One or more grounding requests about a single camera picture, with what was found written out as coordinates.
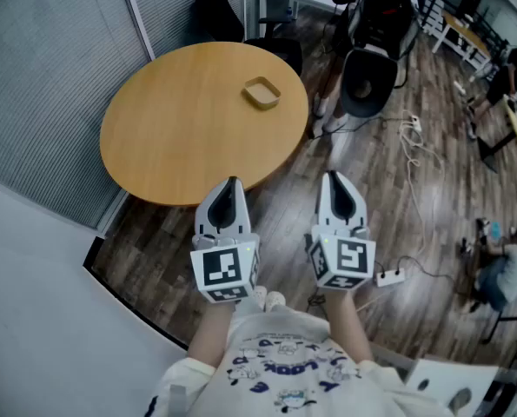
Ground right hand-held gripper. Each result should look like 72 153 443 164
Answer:
307 170 377 295

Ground person's right forearm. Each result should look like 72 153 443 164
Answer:
322 289 374 364

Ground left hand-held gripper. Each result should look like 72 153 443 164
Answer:
189 176 262 305

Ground person's left forearm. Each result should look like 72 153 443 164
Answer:
185 301 238 369

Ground white power strip with plugs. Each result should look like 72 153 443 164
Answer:
374 267 407 288

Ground grey window blinds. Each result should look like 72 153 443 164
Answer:
0 0 246 230

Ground round wooden table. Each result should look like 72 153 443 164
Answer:
99 41 310 208

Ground person's white printed shirt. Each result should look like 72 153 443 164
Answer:
143 304 457 417

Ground white cable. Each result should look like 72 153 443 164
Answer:
397 109 447 255

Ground white cardboard box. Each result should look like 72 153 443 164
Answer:
403 357 500 417

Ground black cable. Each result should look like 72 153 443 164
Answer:
373 255 481 297

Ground person's white shoe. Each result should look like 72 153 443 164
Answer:
250 285 268 311
264 291 288 313

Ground black office chair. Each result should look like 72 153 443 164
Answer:
191 0 304 76

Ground shallow wooden container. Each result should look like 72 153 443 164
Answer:
242 76 282 112

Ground white desk with wooden top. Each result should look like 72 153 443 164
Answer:
430 10 494 71

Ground grey shell chair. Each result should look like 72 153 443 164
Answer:
340 0 421 120

